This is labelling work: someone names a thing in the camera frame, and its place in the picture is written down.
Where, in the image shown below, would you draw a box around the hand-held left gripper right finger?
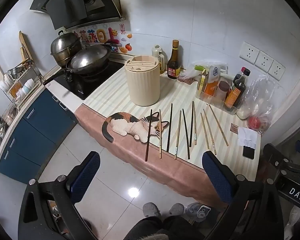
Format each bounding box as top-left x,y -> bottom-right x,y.
202,151 -> 285,240

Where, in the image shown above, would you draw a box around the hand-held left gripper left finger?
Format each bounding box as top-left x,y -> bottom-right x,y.
17,151 -> 101,240

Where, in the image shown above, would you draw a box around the plain bamboo chopstick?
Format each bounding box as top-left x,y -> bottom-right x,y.
200,113 -> 210,151
203,109 -> 217,155
209,104 -> 229,147

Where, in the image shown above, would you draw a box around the black chopstick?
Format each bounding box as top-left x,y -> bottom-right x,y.
189,101 -> 195,148
182,108 -> 191,160
166,103 -> 173,153

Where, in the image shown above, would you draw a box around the printed bamboo chopstick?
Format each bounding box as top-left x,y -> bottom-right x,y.
193,104 -> 197,145
174,110 -> 182,160
159,109 -> 163,159

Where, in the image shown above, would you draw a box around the reddish brown wooden chopstick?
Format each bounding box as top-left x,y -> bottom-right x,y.
144,109 -> 153,162

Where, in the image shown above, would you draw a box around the beige ribbed utensil holder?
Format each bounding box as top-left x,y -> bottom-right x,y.
125,54 -> 161,106

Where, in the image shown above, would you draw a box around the black phone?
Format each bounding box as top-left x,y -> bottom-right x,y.
242,145 -> 256,160

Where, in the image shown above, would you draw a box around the white paper sheet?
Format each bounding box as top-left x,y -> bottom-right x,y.
237,127 -> 258,148

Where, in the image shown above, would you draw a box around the red tomato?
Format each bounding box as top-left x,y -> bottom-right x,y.
247,116 -> 262,130

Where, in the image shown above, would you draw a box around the grey shoe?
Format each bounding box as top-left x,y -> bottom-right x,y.
185,202 -> 213,223

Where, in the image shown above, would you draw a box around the white lump in bag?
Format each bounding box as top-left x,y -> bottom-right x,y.
236,102 -> 253,120

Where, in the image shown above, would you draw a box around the grey fuzzy slipper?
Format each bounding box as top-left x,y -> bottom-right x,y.
143,202 -> 162,218
169,203 -> 185,217

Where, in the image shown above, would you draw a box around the large clear plastic bag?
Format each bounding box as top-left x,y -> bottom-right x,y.
236,74 -> 277,134

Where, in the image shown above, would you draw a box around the blue kitchen cabinet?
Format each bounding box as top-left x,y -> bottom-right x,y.
0,89 -> 79,184

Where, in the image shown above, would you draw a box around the soy sauce bottle orange label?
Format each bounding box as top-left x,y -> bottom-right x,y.
225,67 -> 251,109

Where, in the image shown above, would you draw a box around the person's legs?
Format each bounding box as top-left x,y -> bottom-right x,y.
130,215 -> 205,240

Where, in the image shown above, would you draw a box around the clear plastic organizer tray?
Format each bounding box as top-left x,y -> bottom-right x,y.
195,80 -> 243,115

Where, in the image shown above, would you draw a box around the jar with brown lid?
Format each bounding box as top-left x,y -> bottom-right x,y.
214,80 -> 231,102

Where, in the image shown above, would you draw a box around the black induction cooktop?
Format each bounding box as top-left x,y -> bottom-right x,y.
53,60 -> 125,101

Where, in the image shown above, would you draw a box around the white and orange salt bag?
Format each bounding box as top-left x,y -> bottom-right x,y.
204,65 -> 222,97

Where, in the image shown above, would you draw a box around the yellow seasoning box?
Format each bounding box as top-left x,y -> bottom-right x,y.
197,70 -> 208,93

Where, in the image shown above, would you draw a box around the crumpled clear plastic bag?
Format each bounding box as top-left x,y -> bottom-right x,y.
182,60 -> 228,84

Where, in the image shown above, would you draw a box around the metal dish rack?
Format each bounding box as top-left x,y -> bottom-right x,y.
0,59 -> 44,110

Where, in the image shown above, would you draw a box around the dark bottle with yellow cap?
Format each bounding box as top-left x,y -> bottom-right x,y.
167,39 -> 182,80

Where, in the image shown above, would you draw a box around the stack of white bowls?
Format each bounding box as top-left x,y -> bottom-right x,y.
0,74 -> 15,93

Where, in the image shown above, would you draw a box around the stainless steel bowl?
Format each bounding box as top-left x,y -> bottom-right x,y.
8,67 -> 20,79

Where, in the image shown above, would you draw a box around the stainless steel steamer pot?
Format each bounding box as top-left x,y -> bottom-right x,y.
50,30 -> 83,67

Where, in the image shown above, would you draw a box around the glass oil dispenser bottle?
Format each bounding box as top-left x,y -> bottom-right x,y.
152,45 -> 166,75

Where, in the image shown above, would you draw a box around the wooden cutting board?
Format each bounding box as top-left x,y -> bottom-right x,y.
18,31 -> 34,62

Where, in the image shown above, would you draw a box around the black range hood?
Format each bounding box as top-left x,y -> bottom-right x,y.
29,0 -> 127,30

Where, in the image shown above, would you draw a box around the white wall socket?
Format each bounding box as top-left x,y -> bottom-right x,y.
239,41 -> 260,64
267,60 -> 289,82
254,51 -> 274,73

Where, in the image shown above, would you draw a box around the steel wok with black handle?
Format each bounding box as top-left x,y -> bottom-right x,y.
42,44 -> 113,86

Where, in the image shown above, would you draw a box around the colourful wall stickers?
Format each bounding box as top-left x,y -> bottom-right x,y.
73,24 -> 133,54

